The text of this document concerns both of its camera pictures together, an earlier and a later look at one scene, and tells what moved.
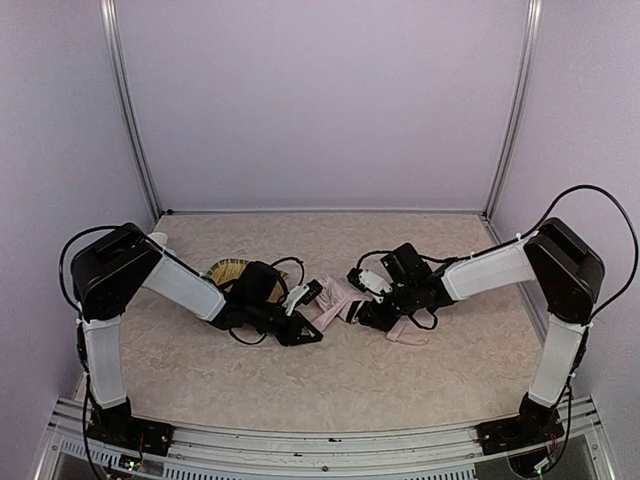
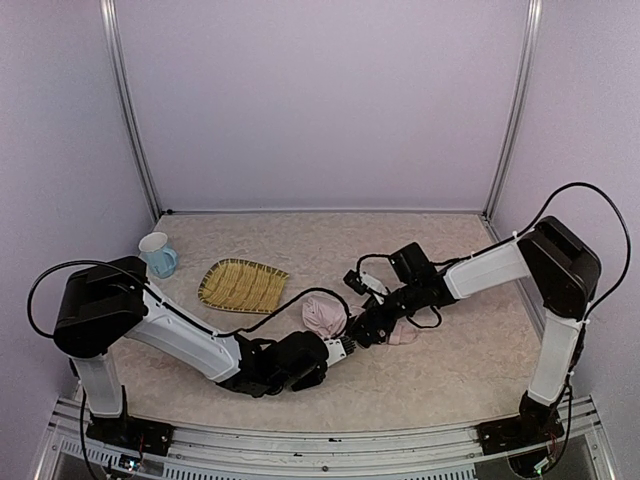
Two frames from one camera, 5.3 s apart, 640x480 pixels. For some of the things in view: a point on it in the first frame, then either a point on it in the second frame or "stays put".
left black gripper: x=286 y=326 → x=310 y=376
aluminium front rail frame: x=327 y=451 stays put
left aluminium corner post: x=110 y=36 stays put
